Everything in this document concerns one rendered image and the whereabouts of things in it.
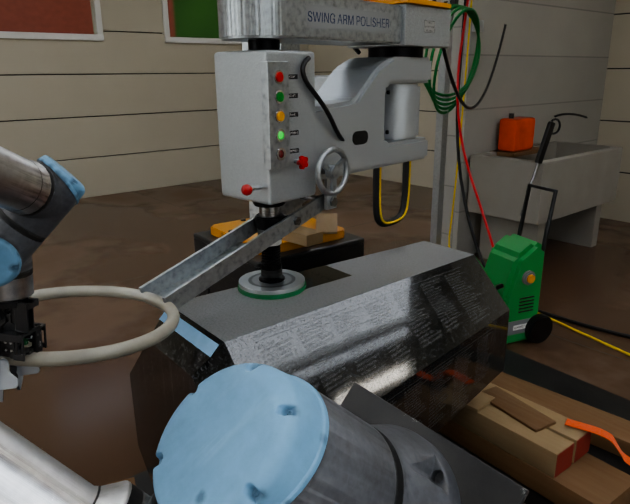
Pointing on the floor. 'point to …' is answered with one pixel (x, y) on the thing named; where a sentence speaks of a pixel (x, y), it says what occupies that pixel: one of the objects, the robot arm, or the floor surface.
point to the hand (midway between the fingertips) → (6, 389)
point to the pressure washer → (522, 278)
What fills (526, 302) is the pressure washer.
